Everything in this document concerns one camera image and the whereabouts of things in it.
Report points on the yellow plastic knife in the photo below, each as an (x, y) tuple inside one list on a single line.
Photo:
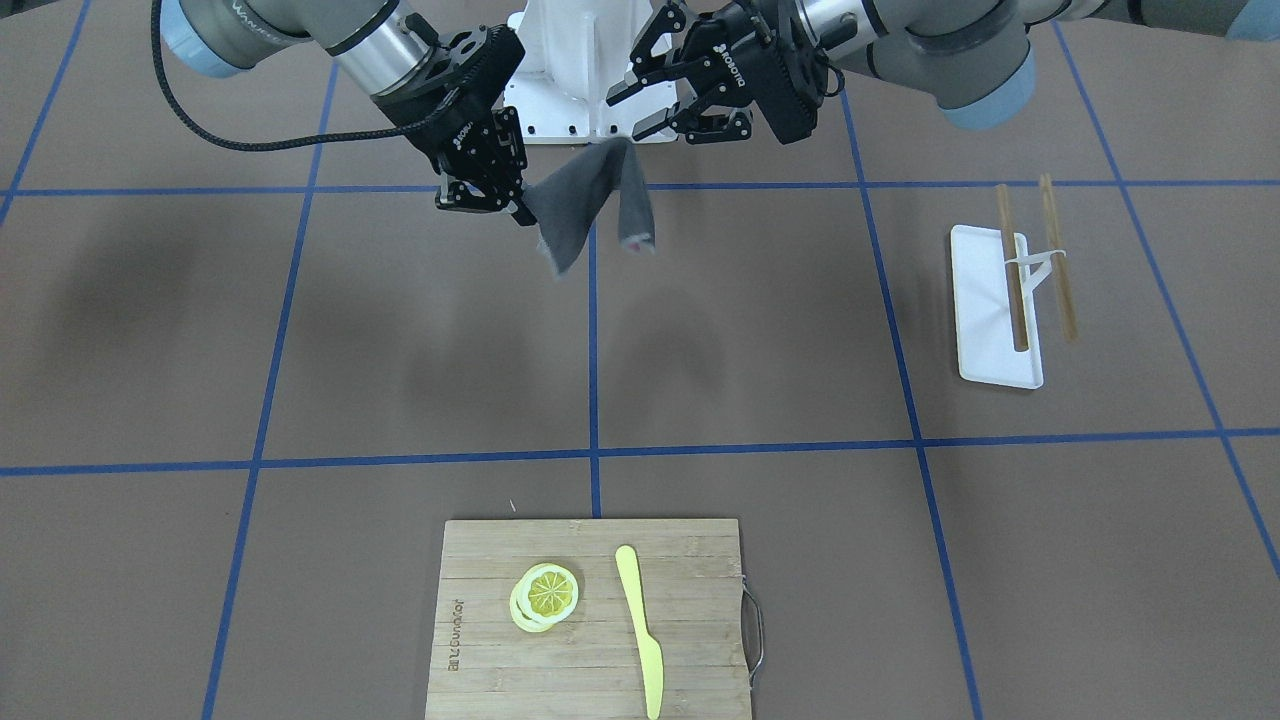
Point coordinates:
[(650, 653)]

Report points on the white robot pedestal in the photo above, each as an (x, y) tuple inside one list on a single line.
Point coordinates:
[(575, 52)]

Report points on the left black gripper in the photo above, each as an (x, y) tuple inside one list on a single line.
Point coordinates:
[(742, 68)]

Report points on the wooden chopstick far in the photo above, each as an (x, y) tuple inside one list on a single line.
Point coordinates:
[(1059, 260)]

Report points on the grey cloth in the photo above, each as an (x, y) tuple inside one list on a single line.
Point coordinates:
[(567, 203)]

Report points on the white rectangular plate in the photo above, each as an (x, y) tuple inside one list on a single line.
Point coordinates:
[(986, 350)]

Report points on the wooden chopstick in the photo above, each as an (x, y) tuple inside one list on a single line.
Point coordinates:
[(1012, 269), (1059, 260)]

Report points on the wooden chopstick near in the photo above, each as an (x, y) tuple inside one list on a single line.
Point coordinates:
[(1012, 269)]

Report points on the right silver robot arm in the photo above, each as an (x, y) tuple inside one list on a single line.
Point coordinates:
[(369, 41)]

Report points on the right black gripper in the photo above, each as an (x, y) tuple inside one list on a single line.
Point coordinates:
[(447, 133)]

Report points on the bamboo cutting board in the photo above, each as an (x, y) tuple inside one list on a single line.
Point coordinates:
[(588, 666)]

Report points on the yellow lemon slices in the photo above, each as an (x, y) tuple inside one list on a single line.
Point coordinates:
[(543, 597)]

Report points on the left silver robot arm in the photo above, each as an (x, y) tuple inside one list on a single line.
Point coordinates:
[(974, 57)]

